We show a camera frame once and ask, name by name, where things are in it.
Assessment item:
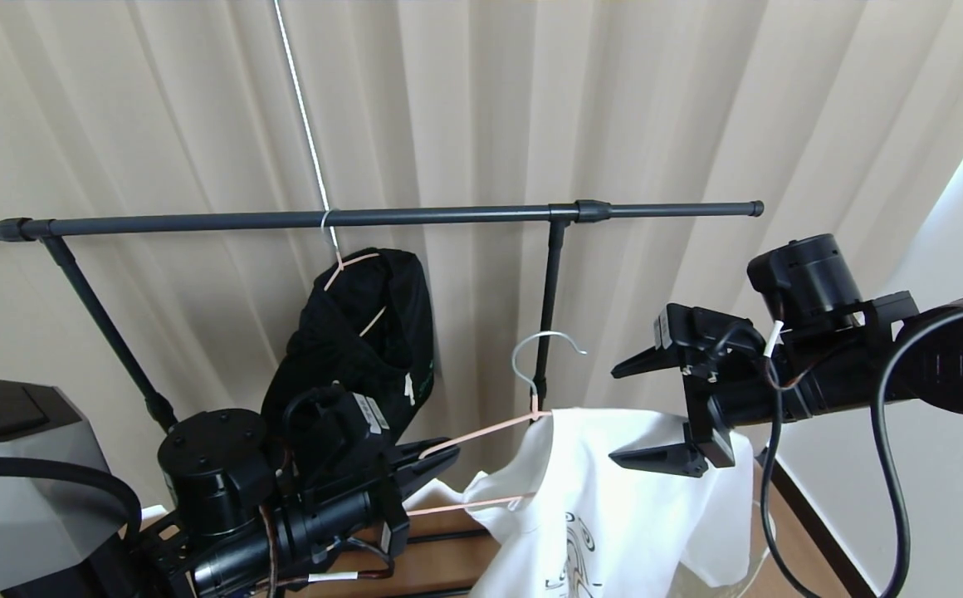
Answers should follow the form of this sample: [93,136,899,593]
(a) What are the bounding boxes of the white printed garment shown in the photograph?
[403,407,756,598]

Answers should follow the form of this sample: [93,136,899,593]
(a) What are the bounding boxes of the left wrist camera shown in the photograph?
[284,385,391,470]

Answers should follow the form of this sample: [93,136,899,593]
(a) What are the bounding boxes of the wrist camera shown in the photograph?
[284,385,391,470]
[653,303,769,385]

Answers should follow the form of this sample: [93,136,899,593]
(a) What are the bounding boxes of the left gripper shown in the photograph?
[270,438,462,578]

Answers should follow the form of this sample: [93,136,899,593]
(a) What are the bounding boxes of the black garment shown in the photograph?
[262,248,437,445]

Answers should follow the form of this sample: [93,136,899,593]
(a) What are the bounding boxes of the beige curtain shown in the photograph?
[0,0,963,507]

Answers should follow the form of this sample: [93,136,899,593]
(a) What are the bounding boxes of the black clothes rack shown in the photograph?
[0,199,765,598]

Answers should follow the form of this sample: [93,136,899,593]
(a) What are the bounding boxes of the black cable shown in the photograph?
[0,455,144,542]
[758,297,963,598]

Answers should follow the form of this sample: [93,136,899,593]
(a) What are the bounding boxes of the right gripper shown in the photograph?
[609,342,816,478]

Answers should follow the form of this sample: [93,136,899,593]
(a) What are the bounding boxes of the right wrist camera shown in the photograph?
[653,303,769,385]

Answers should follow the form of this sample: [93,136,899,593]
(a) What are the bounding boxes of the pink clothes hanger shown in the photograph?
[407,331,589,517]
[318,209,389,337]

